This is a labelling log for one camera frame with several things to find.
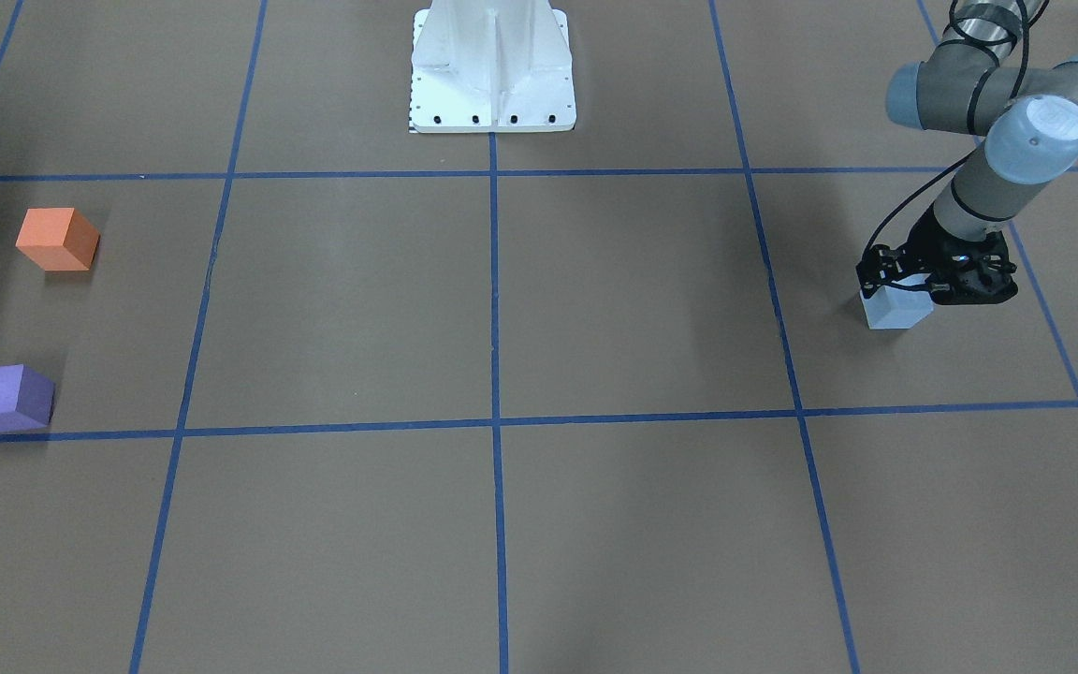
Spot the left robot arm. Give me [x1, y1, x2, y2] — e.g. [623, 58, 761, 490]
[856, 1, 1078, 306]

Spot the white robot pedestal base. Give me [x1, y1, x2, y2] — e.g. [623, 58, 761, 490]
[407, 1, 577, 134]

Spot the purple foam block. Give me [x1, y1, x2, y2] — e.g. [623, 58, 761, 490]
[0, 364, 55, 432]

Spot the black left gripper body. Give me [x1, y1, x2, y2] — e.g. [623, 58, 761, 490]
[904, 208, 1019, 304]

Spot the orange foam block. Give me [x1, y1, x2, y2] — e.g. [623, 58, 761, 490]
[14, 208, 101, 272]

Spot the light blue foam block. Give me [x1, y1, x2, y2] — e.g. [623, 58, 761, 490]
[861, 287, 934, 331]

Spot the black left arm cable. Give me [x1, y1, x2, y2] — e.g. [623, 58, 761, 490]
[861, 0, 1050, 269]

